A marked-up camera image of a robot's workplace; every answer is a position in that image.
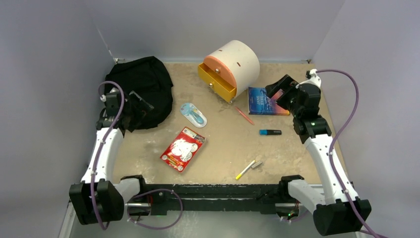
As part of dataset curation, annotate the black student backpack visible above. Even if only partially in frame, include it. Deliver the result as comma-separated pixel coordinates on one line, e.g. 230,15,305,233
105,56,173,132

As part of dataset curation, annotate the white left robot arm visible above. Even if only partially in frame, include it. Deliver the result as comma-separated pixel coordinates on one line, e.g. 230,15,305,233
69,88,153,228

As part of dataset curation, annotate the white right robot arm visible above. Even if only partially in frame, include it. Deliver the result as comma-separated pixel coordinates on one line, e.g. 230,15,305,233
265,75,371,236

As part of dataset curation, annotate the blue scissors blister pack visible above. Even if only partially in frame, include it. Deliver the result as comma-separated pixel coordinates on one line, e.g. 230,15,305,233
180,103,208,128

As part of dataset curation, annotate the Jane Eyre book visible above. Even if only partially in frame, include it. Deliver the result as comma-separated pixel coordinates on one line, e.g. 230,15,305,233
248,87,290,116

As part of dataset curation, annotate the blue highlighter marker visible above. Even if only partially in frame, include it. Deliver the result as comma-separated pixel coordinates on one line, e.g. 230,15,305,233
259,129,282,135

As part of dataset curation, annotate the orange pen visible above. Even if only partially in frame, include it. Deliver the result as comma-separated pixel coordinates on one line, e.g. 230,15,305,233
235,107,255,125

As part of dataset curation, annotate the cream cylindrical drawer box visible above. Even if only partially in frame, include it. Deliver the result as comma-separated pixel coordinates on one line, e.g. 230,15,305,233
203,40,260,98

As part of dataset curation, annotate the red sticker package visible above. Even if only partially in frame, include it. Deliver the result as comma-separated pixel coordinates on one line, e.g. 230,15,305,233
160,127,206,173

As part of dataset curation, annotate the grey marker cap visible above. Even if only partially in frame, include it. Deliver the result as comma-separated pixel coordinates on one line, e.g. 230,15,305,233
251,161,263,169

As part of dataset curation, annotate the yellow white marker pen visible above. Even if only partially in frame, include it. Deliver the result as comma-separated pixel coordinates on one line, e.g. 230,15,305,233
235,160,256,180

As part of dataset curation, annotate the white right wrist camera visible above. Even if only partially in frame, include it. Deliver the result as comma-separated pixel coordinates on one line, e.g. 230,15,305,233
302,68,321,88

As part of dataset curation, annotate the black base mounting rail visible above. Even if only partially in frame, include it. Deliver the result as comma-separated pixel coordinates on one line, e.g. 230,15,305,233
126,184,306,218

